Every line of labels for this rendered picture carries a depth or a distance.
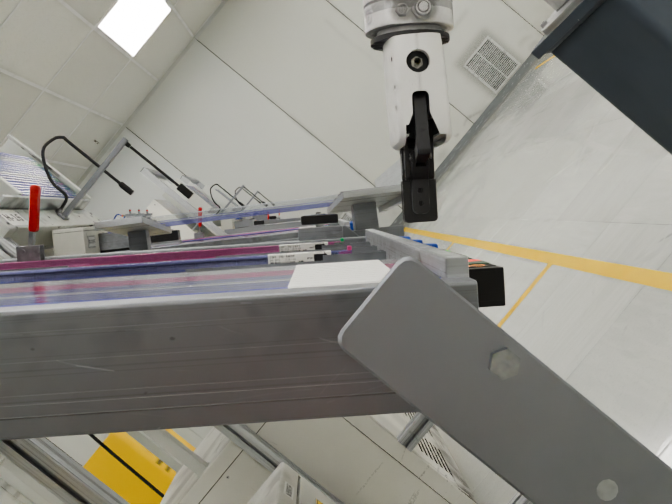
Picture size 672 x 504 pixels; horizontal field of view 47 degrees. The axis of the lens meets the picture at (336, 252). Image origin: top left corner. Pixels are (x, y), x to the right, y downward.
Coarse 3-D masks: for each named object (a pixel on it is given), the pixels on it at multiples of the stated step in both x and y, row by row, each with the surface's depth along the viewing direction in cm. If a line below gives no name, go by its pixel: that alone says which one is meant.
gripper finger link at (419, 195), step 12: (420, 168) 72; (420, 180) 73; (432, 180) 74; (408, 192) 74; (420, 192) 74; (432, 192) 74; (408, 204) 74; (420, 204) 74; (432, 204) 74; (408, 216) 74; (420, 216) 74; (432, 216) 74
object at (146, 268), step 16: (240, 256) 75; (256, 256) 74; (0, 272) 74; (16, 272) 74; (32, 272) 74; (48, 272) 74; (64, 272) 74; (80, 272) 74; (96, 272) 74; (112, 272) 74; (128, 272) 74; (144, 272) 74; (160, 272) 74; (176, 272) 74
